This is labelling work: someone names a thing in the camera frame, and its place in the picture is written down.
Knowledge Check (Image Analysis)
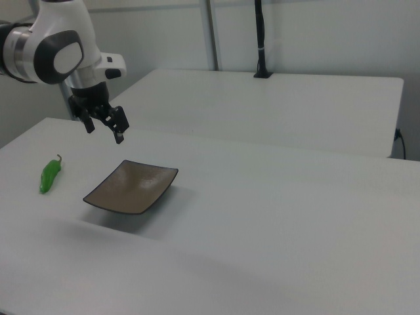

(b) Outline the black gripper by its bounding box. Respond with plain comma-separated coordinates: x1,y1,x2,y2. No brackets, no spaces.
68,81,130,145

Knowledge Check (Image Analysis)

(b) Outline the green chili pepper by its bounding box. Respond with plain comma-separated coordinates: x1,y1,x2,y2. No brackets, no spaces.
39,154,63,195

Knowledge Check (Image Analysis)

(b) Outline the brown square ceramic plate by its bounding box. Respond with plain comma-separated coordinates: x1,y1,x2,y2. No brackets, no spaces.
82,159,179,216

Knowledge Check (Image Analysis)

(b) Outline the white table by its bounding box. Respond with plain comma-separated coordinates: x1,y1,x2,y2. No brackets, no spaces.
108,68,405,159

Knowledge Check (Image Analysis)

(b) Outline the aluminium wall frame post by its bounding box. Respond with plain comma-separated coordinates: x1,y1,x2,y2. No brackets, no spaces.
199,0,221,71

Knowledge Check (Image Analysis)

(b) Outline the black camera stand pole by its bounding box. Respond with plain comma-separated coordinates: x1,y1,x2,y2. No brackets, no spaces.
253,0,273,79

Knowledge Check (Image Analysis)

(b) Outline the black power cable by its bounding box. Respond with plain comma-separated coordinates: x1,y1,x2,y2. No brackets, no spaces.
394,128,408,160

